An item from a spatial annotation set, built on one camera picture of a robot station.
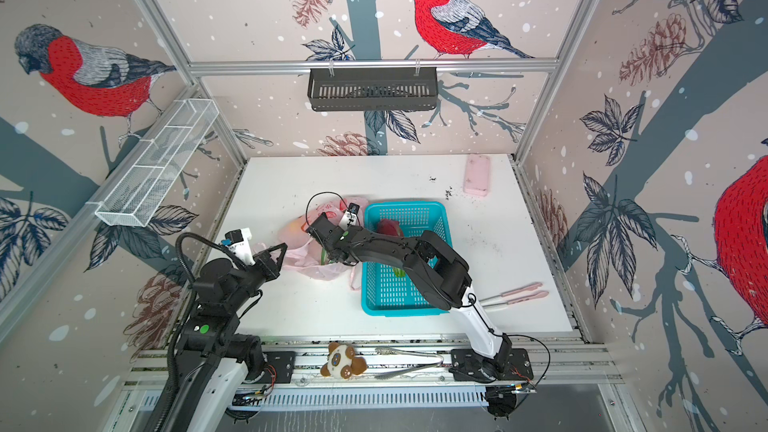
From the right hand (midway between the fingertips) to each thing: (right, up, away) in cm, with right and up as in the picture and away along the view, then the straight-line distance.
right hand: (333, 239), depth 94 cm
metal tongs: (+17, -26, -17) cm, 35 cm away
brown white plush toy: (+7, -26, -22) cm, 35 cm away
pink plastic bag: (-5, 0, -16) cm, 17 cm away
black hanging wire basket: (+12, +53, +13) cm, 56 cm away
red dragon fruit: (+18, +4, -3) cm, 19 cm away
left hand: (-8, +2, -20) cm, 22 cm away
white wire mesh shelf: (-44, +15, -22) cm, 51 cm away
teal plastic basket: (+16, -15, -7) cm, 23 cm away
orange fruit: (-13, +3, -1) cm, 13 cm away
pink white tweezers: (+55, -14, -8) cm, 58 cm away
